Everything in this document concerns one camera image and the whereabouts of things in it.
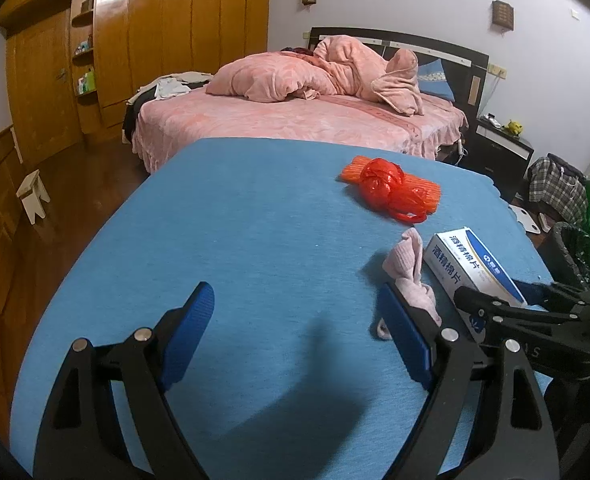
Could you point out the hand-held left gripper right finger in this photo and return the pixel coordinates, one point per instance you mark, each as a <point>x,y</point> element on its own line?
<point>406,336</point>

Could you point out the white power strip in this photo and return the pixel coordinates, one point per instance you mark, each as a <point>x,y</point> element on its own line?
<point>460,149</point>

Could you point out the white and blue carton box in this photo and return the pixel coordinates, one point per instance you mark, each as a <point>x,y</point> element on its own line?
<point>465,260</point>

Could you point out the white wall switch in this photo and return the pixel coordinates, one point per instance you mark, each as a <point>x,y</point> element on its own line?
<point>575,14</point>

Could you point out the plaid bag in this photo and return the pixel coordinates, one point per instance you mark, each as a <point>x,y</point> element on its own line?
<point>557,185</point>

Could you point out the pile of clothes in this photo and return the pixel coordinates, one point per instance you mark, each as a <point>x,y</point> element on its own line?
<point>167,87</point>

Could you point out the blue pillow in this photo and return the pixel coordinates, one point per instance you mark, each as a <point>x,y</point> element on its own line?
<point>437,80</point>

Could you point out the pink sock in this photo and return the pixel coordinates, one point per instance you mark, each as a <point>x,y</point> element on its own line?
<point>410,265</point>

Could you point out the wooden wardrobe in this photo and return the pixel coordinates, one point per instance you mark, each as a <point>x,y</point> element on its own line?
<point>175,35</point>

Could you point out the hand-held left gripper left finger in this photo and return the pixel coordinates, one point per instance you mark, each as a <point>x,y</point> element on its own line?
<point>190,330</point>

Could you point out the yellow plush toy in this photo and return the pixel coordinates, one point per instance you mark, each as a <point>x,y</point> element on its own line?
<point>514,126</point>

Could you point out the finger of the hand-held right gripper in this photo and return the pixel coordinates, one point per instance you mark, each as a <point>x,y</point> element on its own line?
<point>525,327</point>
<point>560,297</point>

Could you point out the red plastic bag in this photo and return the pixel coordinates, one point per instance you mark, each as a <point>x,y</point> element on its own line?
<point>380,180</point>

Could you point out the wall socket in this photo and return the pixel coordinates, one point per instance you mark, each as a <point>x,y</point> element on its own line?
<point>497,71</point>

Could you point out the blue table cover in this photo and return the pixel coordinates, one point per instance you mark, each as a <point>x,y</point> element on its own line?
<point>250,235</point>

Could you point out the white bathroom scale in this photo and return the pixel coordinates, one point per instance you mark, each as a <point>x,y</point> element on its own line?
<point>525,217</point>

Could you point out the pink duvet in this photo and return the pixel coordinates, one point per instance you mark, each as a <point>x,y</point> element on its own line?
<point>265,77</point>

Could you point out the black lined trash bin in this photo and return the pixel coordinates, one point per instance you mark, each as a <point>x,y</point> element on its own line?
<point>570,255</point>

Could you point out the bed with dark headboard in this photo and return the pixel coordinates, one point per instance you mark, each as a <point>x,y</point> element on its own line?
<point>275,125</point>

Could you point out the dark nightstand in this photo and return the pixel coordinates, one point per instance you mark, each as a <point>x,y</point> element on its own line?
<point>500,155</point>

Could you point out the white wooden stool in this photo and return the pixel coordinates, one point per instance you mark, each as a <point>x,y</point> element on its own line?
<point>32,195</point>

